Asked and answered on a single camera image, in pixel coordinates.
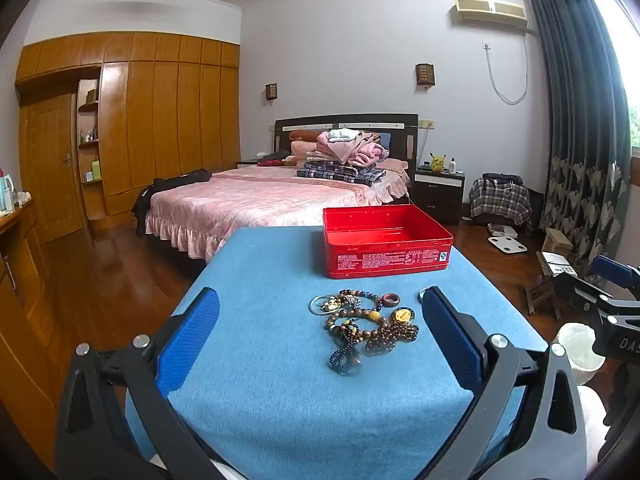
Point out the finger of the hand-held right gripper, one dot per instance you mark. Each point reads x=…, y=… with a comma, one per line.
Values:
x=617, y=270
x=580, y=290

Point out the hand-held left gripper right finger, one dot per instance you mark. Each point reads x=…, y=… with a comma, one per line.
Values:
x=452, y=340

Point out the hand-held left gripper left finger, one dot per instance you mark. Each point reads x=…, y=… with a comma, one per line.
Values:
x=187, y=340

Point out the red tin box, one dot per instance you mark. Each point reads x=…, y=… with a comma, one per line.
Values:
x=390, y=260

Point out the silver bangle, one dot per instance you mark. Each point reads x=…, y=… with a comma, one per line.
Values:
x=313, y=308

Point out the wooden stool with paper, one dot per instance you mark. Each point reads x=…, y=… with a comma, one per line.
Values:
x=555, y=262

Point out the trash bin with white bag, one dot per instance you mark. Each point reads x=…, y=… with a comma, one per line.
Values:
x=580, y=350

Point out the small wooden stool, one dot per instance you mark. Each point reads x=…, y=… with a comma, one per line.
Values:
x=557, y=240

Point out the white bathroom scale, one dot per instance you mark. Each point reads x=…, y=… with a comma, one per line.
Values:
x=509, y=245

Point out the blue table cloth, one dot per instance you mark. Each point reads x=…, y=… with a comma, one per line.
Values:
x=280, y=400

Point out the plaid bag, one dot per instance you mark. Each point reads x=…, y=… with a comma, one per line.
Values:
x=500, y=200

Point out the dark floral curtain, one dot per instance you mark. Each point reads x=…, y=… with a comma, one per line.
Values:
x=575, y=135

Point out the dark nightstand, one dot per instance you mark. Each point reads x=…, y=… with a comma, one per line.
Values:
x=440, y=195

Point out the bed with pink bedspread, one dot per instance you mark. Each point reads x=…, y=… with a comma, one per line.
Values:
x=250, y=200

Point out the black clothes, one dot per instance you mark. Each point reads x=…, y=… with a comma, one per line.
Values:
x=170, y=182

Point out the wooden sideboard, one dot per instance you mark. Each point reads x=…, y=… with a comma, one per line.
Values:
x=20, y=320

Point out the yellow plush toy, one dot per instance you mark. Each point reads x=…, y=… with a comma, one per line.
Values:
x=437, y=161

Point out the green box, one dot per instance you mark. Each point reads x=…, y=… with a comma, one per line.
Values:
x=96, y=170

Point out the red cloth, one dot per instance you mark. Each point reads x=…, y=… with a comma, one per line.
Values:
x=270, y=162

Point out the window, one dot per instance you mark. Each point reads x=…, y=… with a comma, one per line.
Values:
x=625, y=70

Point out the folded plaid clothes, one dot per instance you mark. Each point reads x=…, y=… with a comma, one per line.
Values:
x=330, y=172

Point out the wooden wardrobe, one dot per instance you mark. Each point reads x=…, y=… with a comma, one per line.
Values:
x=165, y=125

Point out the wooden door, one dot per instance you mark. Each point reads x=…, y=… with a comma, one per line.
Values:
x=52, y=170

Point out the pile of pink clothes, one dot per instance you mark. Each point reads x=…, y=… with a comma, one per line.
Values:
x=345, y=147

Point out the blue and white bottle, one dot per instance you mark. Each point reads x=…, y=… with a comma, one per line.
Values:
x=7, y=195

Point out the dark bed headboard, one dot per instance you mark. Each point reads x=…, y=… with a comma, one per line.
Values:
x=310, y=122

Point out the wall socket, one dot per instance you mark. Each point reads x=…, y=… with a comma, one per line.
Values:
x=426, y=123

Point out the wall lamp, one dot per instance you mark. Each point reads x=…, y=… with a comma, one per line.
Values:
x=424, y=75
x=271, y=91

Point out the wall air conditioner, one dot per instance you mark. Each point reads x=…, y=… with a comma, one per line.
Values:
x=490, y=12

